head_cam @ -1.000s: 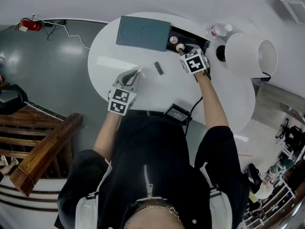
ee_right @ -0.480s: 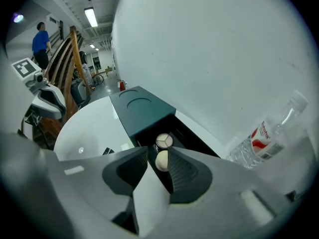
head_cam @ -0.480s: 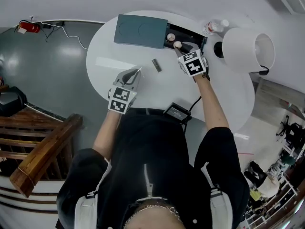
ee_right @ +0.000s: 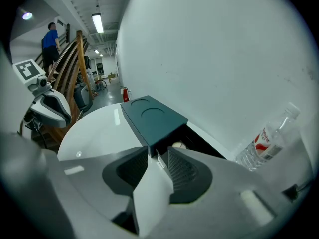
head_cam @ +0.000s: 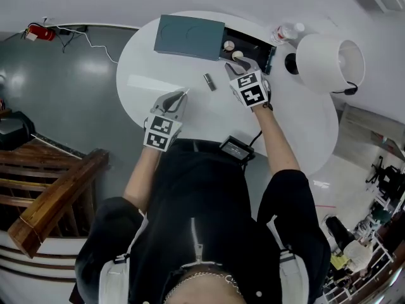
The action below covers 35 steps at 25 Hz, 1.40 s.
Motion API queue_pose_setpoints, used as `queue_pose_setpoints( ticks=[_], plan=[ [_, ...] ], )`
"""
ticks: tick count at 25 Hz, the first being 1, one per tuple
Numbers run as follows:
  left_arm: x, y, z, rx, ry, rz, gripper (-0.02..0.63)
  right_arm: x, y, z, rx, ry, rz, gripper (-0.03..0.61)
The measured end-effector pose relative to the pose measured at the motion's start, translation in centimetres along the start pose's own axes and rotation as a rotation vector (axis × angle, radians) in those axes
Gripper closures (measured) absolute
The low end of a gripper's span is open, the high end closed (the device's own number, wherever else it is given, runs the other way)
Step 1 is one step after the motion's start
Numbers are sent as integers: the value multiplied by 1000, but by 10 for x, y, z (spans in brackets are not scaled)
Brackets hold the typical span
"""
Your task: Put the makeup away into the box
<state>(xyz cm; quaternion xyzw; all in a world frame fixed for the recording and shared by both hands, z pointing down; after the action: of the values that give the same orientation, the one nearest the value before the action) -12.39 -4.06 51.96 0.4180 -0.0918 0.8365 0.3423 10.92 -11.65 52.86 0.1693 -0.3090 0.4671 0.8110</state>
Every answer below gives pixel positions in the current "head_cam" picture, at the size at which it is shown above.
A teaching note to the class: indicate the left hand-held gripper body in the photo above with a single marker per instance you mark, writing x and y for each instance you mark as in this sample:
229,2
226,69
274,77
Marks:
159,131

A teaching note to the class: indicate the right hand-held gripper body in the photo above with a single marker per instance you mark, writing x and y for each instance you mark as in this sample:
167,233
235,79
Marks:
250,89

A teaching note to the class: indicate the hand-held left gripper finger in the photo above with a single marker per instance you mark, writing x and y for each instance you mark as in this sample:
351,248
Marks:
181,109
159,101

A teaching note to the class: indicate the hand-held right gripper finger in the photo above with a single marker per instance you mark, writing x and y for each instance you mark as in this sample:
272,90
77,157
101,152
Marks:
250,66
232,73

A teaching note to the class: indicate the small cream round object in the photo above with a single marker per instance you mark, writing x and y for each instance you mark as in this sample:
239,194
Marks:
237,55

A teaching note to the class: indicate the small dark metal cylinder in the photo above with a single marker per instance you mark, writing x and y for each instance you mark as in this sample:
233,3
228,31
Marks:
210,82

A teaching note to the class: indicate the round silver compact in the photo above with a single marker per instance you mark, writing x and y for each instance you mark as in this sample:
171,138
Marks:
228,46

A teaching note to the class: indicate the teal box lid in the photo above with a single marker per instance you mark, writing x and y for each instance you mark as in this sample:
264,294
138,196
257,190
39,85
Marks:
186,36

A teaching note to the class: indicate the person's left forearm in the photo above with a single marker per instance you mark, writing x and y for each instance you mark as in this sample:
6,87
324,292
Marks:
140,179

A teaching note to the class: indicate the person's right forearm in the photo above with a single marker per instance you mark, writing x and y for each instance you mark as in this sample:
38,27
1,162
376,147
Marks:
278,138

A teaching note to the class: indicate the white curved table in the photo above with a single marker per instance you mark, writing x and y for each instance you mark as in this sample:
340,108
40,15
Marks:
205,116

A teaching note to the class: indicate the person's right hand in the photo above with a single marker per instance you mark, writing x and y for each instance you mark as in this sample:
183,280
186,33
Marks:
270,93

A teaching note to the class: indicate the clear water bottle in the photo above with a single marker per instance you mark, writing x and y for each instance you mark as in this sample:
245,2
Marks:
284,33

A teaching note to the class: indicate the black waist display device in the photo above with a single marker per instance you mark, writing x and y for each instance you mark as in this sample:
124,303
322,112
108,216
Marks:
236,148

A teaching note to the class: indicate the white table lamp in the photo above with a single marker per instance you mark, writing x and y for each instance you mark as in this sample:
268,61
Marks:
319,62

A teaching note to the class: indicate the person's black jacket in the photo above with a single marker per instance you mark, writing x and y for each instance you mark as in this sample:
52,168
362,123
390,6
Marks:
205,201

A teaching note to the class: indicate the black power adapter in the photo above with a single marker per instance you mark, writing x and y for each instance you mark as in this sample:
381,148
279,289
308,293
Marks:
64,32

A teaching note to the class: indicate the brown wooden stair railing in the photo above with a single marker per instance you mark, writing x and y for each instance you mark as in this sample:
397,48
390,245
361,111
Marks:
60,195

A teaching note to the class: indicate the grey wooden shelf unit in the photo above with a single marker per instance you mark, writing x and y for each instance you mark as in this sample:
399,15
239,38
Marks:
364,128

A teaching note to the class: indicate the red fire extinguisher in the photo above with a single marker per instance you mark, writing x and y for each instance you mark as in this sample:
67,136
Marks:
41,33

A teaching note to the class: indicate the black plastic bin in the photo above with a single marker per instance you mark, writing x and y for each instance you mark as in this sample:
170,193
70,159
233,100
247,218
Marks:
14,130

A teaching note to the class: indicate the black office chair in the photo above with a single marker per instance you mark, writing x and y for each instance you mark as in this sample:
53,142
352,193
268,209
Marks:
389,173

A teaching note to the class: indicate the yellow bag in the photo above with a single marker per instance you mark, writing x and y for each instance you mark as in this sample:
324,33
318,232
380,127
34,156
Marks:
340,262

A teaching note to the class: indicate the white shelf rack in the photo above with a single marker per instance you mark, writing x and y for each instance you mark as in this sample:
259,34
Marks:
379,264

